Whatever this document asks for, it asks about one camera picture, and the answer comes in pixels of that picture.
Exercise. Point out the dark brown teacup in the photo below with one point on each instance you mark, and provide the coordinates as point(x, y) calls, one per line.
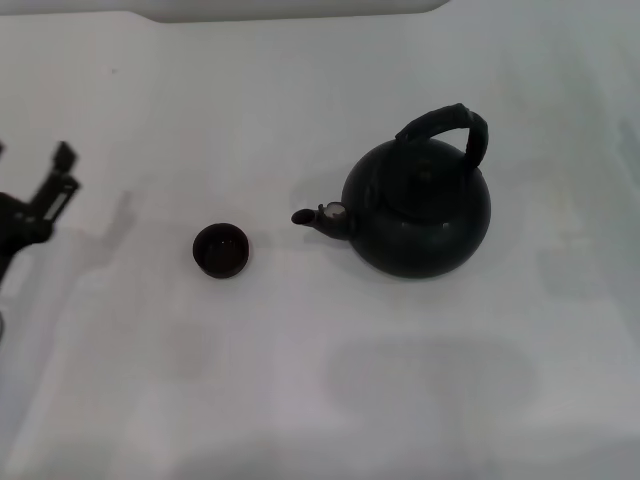
point(221, 252)

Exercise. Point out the black round teapot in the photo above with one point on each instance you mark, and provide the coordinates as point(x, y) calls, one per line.
point(425, 235)

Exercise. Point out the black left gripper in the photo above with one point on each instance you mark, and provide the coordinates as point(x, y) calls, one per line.
point(20, 222)

